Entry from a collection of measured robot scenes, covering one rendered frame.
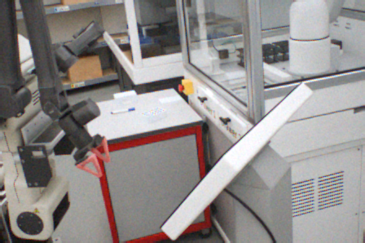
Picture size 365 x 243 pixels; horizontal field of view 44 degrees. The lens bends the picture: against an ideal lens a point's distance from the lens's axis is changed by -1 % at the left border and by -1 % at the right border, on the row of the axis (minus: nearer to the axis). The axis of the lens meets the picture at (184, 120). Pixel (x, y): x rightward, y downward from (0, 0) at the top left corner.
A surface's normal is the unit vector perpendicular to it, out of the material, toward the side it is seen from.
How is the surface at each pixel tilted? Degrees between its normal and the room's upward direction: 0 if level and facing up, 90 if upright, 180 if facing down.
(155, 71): 90
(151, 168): 90
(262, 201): 90
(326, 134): 90
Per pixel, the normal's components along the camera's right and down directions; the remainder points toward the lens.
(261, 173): 0.52, -0.58
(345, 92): 0.27, 0.33
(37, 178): -0.11, 0.37
